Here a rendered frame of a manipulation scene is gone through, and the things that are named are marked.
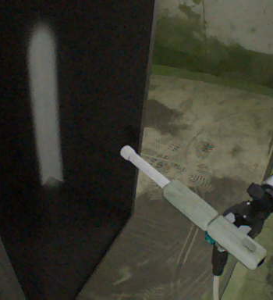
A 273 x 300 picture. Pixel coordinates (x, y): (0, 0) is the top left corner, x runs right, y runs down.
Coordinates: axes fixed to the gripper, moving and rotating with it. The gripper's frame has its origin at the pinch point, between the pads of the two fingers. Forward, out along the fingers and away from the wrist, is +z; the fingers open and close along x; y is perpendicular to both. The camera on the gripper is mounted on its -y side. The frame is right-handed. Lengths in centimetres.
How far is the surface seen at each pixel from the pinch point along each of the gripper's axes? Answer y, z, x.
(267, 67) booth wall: 63, -159, 91
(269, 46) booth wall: 47, -159, 92
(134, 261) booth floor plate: 78, -7, 48
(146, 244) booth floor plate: 78, -17, 52
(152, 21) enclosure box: -38, -11, 33
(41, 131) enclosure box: 7, 8, 70
